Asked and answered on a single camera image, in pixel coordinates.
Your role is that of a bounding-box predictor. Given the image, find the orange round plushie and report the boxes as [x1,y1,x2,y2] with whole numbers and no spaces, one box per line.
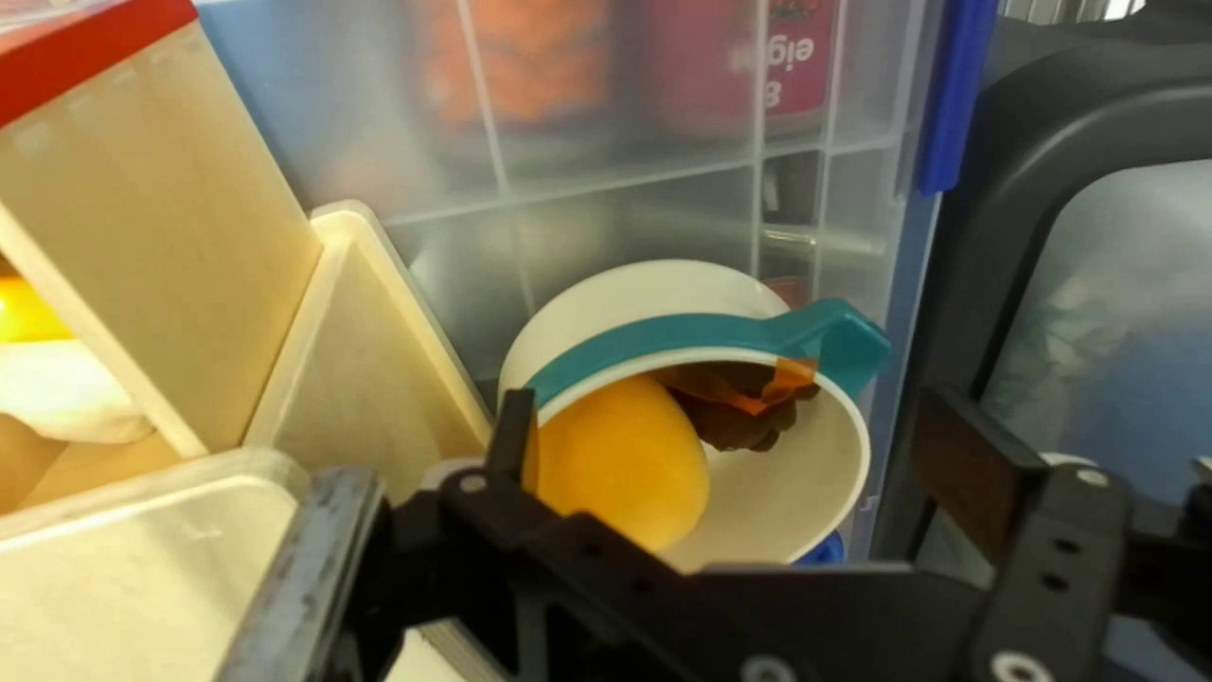
[533,370,713,558]

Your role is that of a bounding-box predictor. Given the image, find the clear organizer box blue latches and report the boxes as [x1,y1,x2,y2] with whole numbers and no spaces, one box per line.
[191,0,998,572]

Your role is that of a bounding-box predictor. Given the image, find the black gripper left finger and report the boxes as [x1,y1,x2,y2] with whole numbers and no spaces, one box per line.
[210,382,761,682]

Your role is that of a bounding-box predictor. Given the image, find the light wooden drawer box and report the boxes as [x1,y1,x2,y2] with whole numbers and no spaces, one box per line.
[0,198,497,682]

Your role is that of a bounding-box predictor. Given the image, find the dark grey storage bin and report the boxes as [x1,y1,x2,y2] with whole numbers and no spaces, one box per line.
[868,40,1212,559]

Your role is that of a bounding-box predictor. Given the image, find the large clear bin dark lid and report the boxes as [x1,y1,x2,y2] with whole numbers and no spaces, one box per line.
[980,156,1212,507]

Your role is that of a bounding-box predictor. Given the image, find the white cup with teal rim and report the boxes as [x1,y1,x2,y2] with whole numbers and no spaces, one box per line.
[497,259,892,572]

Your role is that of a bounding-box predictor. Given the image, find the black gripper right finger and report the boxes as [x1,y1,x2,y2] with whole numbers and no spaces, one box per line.
[907,377,1131,682]

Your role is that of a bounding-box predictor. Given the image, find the dark brown toy orange strip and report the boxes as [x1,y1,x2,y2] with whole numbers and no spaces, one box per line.
[658,356,824,454]

